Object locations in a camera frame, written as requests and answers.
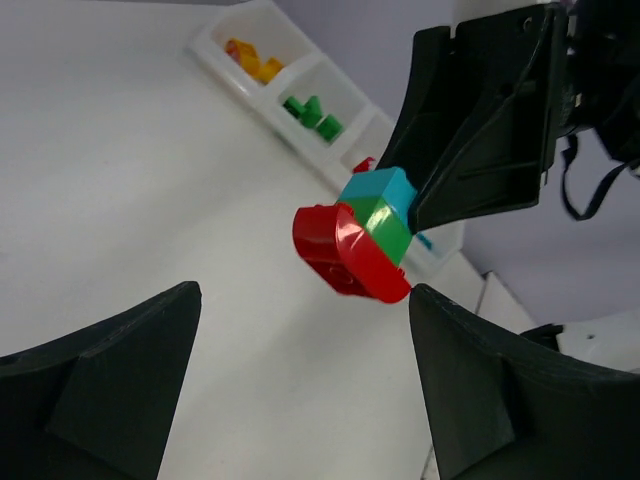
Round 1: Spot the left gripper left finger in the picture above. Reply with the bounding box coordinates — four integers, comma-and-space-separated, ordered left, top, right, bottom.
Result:
1, 281, 202, 479

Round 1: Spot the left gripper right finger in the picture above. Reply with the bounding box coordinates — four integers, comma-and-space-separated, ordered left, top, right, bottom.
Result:
409, 284, 639, 479

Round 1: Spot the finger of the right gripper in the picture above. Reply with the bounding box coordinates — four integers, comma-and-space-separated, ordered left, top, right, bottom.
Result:
380, 4, 568, 232

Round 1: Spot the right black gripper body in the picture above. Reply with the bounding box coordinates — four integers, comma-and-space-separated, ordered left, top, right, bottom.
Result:
552, 1, 639, 165

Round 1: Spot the teal square lego brick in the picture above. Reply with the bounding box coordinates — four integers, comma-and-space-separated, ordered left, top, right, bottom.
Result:
339, 167, 417, 225

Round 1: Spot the small red lego brick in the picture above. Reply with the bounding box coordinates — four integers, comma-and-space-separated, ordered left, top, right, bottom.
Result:
352, 157, 377, 174

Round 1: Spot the green square lego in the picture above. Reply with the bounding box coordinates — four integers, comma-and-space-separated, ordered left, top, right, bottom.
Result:
338, 197, 413, 266

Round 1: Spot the red long lego brick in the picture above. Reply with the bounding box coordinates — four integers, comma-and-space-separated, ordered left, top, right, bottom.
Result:
292, 203, 411, 304

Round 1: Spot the green square lego brick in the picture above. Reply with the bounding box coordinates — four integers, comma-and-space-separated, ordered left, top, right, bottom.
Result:
282, 96, 306, 119

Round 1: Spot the blue flower face lego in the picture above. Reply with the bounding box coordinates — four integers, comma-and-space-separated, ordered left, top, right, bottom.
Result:
416, 232, 438, 252

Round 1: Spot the green rounded lego brick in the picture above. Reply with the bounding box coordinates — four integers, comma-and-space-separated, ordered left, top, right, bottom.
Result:
316, 114, 343, 143

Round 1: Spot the green small lego brick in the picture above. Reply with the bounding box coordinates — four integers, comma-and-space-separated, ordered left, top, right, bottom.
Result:
299, 95, 323, 129

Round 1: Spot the yellow orange flower lego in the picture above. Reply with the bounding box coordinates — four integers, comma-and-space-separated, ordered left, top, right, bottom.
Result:
224, 38, 261, 78

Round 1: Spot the clear plastic compartment tray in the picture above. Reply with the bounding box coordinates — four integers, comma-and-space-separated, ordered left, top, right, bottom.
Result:
189, 1, 464, 278

